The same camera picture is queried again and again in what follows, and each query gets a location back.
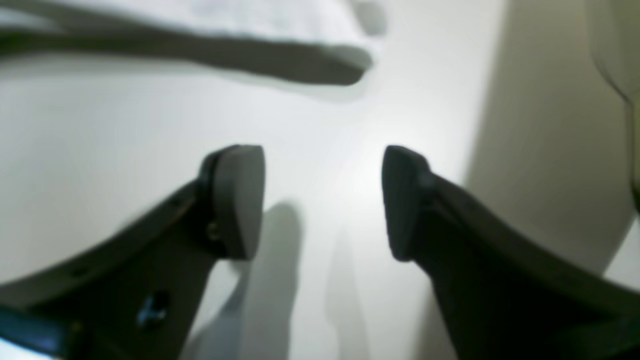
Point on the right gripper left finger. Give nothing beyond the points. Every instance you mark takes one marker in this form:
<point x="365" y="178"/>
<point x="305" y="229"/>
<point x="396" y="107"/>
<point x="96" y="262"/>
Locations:
<point x="135" y="296"/>

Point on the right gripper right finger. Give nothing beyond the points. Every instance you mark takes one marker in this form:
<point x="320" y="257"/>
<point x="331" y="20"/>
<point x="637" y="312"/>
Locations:
<point x="501" y="296"/>

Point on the white t-shirt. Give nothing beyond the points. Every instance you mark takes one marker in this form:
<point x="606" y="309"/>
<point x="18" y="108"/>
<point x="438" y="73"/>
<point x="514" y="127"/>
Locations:
<point x="318" y="42"/>

